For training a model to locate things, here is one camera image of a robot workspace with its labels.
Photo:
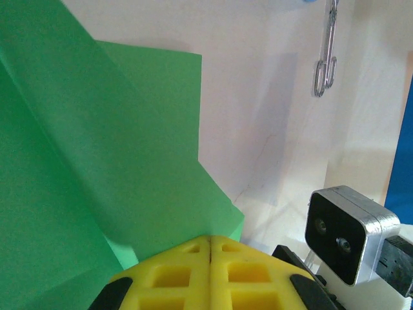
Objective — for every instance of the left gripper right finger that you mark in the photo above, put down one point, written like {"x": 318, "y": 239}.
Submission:
{"x": 251, "y": 281}

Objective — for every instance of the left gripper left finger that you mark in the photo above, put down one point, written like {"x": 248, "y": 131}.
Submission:
{"x": 167, "y": 281}

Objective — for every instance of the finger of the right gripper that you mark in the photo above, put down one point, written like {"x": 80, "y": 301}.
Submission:
{"x": 290, "y": 258}

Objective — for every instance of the green square paper sheet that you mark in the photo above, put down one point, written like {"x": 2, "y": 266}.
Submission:
{"x": 96, "y": 161}

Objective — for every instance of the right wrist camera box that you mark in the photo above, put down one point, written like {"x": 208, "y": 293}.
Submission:
{"x": 335, "y": 235}

